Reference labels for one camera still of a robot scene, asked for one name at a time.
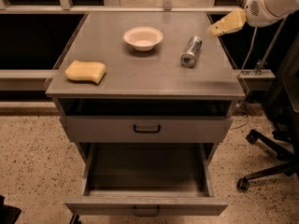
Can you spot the grey drawer cabinet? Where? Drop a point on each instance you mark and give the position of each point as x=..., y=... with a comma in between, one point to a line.
x=147, y=83

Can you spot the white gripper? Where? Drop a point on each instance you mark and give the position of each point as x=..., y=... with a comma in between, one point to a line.
x=261, y=13

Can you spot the closed upper drawer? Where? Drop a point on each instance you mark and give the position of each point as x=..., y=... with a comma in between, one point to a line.
x=105, y=129

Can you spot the black object bottom left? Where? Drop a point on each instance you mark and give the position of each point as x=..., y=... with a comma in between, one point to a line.
x=8, y=214

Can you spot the silver redbull can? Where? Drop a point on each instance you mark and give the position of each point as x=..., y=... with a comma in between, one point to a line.
x=190, y=55

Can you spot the open lower drawer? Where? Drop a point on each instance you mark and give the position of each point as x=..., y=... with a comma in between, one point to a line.
x=146, y=180

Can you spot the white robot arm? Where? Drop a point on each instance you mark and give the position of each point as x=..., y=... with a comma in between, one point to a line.
x=256, y=13

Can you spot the white paper bowl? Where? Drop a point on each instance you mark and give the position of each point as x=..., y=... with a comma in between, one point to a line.
x=143, y=38

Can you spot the yellow sponge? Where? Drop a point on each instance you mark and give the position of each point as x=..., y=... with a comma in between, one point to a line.
x=85, y=71

